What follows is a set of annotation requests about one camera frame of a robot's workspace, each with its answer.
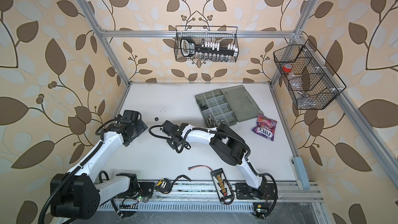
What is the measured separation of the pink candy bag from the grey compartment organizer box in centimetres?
4

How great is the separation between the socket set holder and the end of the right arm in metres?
0.41

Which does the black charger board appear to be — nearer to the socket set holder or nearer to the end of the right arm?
the end of the right arm

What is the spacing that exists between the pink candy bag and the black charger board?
0.33 meters

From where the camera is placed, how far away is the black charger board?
724 mm

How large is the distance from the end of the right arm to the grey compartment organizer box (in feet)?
0.99

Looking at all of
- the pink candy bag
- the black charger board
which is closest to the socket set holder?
the pink candy bag

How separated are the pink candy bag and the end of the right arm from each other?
0.49 m

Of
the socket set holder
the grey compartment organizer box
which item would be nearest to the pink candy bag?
the grey compartment organizer box

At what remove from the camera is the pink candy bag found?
3.05ft

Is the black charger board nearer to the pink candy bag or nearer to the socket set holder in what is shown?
the pink candy bag
